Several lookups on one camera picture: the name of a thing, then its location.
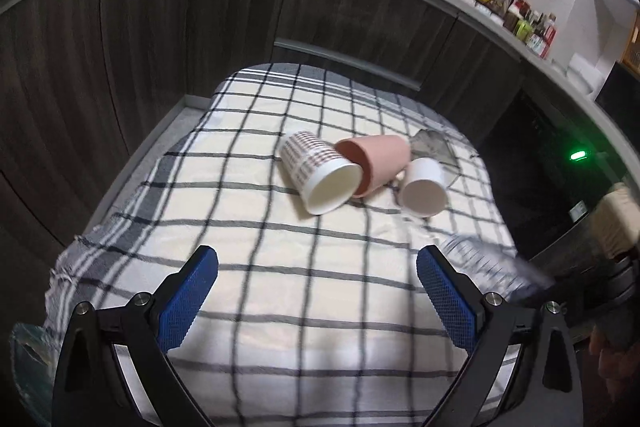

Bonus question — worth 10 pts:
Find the clear glass cup with print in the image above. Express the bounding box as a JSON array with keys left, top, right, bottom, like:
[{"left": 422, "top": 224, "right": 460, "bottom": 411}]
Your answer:
[{"left": 440, "top": 235, "right": 554, "bottom": 303}]

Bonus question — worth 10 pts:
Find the white paper cup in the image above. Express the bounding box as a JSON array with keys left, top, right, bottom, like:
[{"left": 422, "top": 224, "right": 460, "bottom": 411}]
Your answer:
[{"left": 398, "top": 157, "right": 448, "bottom": 218}]

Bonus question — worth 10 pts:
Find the grey square transparent cup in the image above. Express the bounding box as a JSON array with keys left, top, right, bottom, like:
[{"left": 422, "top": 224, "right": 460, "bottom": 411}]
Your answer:
[{"left": 409, "top": 129, "right": 461, "bottom": 187}]

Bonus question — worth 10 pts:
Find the pink plastic cup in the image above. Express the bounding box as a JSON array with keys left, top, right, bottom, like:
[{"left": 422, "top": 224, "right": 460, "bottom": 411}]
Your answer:
[{"left": 334, "top": 134, "right": 411, "bottom": 198}]

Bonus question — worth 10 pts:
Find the patterned paper cup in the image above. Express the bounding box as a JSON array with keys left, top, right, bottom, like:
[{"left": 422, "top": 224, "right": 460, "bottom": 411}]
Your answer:
[{"left": 278, "top": 130, "right": 362, "bottom": 216}]

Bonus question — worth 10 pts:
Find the white checkered cloth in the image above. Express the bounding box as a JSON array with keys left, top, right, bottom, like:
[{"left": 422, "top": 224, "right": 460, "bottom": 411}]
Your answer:
[{"left": 44, "top": 64, "right": 514, "bottom": 426}]

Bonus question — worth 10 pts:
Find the built-in black dishwasher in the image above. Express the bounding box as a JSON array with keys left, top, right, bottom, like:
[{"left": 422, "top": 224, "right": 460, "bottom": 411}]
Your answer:
[{"left": 478, "top": 90, "right": 628, "bottom": 259}]

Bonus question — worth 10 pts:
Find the condiment bottles group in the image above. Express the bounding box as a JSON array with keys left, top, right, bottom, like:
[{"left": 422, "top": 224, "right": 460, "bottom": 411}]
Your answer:
[{"left": 502, "top": 0, "right": 556, "bottom": 60}]

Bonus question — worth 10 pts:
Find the grey cabinet handle bar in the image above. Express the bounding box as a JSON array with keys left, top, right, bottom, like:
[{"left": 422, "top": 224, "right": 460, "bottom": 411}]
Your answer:
[{"left": 273, "top": 38, "right": 421, "bottom": 92}]

